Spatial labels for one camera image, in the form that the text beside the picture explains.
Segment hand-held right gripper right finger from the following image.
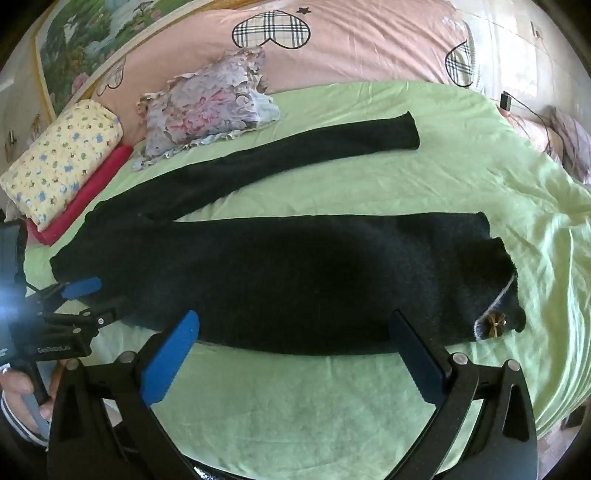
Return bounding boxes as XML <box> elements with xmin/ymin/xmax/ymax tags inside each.
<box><xmin>390</xmin><ymin>310</ymin><xmax>539</xmax><ymax>480</ymax></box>

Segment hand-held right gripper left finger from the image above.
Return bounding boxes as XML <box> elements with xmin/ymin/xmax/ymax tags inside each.
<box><xmin>47</xmin><ymin>310</ymin><xmax>200</xmax><ymax>480</ymax></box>

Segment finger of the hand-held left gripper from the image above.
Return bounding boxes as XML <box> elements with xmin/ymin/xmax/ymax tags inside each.
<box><xmin>28</xmin><ymin>276</ymin><xmax>103</xmax><ymax>315</ymax></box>
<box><xmin>44</xmin><ymin>295</ymin><xmax>132</xmax><ymax>330</ymax></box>

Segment black pants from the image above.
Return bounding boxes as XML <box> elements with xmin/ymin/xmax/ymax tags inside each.
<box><xmin>49</xmin><ymin>110</ymin><xmax>527</xmax><ymax>357</ymax></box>

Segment person's left forearm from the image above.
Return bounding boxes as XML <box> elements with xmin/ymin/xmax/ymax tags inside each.
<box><xmin>0</xmin><ymin>394</ymin><xmax>51</xmax><ymax>462</ymax></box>

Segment person's left hand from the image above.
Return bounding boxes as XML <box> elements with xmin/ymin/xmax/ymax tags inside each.
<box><xmin>0</xmin><ymin>367</ymin><xmax>58</xmax><ymax>435</ymax></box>

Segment red pillow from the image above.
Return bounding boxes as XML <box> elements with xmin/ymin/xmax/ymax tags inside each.
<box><xmin>25</xmin><ymin>144</ymin><xmax>134</xmax><ymax>245</ymax></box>

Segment green bed sheet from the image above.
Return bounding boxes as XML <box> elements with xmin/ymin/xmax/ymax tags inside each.
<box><xmin>23</xmin><ymin>80</ymin><xmax>591</xmax><ymax>476</ymax></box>

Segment yellow printed pillow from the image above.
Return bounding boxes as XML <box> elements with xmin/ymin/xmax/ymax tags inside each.
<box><xmin>0</xmin><ymin>99</ymin><xmax>124</xmax><ymax>233</ymax></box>

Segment floral ruffled pillow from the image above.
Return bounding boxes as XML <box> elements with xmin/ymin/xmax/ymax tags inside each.
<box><xmin>131</xmin><ymin>46</ymin><xmax>281</xmax><ymax>172</ymax></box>

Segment gold framed painting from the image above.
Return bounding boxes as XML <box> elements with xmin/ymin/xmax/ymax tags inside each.
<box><xmin>30</xmin><ymin>0</ymin><xmax>222</xmax><ymax>118</ymax></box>

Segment striped cloth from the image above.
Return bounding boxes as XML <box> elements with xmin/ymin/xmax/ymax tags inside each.
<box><xmin>547</xmin><ymin>106</ymin><xmax>591</xmax><ymax>185</ymax></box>

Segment pink heart print quilt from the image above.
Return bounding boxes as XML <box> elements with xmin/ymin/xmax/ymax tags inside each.
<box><xmin>90</xmin><ymin>0</ymin><xmax>566</xmax><ymax>160</ymax></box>

